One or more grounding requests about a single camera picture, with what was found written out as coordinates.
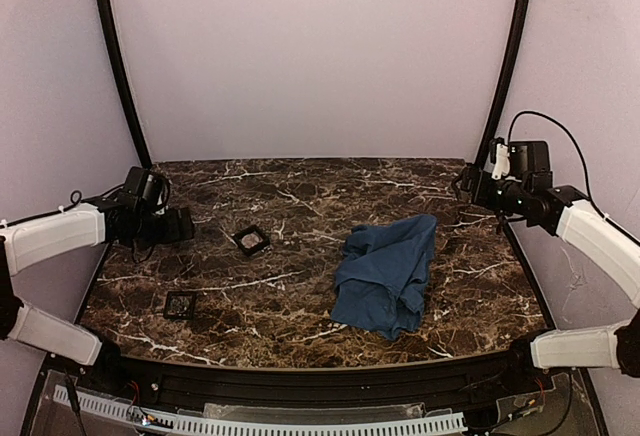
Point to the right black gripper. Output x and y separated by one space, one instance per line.
476 184

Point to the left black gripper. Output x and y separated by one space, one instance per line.
181 225

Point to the colourful floral round brooch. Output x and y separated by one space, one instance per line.
178 304

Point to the blue garment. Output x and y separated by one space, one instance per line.
380 283

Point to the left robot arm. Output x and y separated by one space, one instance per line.
135 214

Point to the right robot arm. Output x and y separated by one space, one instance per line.
520 184

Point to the black square box upper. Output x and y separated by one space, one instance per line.
237 237

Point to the black square box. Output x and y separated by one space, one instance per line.
189 314
237 237

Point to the black square box lower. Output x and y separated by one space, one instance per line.
189 314

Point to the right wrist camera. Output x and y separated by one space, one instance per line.
499 155

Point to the white slotted cable duct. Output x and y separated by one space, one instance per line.
241 420

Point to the black front rail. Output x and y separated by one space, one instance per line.
466 383

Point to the right black frame post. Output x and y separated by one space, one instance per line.
516 30

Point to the black frame post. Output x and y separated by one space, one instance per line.
111 40
516 30

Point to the left black frame post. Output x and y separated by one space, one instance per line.
111 40

